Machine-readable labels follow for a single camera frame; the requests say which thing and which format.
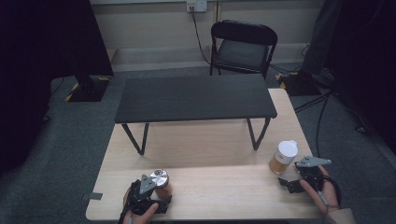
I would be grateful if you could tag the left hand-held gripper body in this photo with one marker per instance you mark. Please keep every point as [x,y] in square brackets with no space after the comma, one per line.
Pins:
[140,196]

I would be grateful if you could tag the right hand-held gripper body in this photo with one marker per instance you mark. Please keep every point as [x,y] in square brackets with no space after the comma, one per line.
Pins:
[309,174]

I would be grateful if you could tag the silver soda can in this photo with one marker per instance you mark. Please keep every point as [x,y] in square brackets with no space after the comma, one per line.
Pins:
[161,183]

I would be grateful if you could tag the amber cup with white lid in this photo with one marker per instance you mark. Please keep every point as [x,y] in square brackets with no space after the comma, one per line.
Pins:
[282,157]

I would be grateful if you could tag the person's left hand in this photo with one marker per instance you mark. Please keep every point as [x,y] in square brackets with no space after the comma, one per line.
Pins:
[141,216]

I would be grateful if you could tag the person's right hand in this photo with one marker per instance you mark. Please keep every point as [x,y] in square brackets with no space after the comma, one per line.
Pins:
[323,196]

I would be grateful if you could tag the dark tape piece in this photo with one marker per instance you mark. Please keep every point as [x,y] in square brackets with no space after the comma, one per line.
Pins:
[93,196]

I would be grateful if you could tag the black stand base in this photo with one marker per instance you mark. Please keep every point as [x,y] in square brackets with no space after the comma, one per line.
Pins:
[300,84]
[88,90]

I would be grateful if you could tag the black low table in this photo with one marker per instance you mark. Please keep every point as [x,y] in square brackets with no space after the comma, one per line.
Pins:
[194,99]

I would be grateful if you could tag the black curtain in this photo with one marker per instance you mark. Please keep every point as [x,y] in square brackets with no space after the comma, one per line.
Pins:
[364,62]
[40,62]

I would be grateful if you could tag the grey hanging cloth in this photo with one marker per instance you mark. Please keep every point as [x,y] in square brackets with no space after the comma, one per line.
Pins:
[319,37]

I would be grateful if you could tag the black folding chair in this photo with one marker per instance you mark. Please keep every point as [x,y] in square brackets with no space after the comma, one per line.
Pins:
[243,49]

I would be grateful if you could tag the white wall outlet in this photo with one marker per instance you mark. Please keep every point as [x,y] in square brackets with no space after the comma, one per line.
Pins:
[196,5]

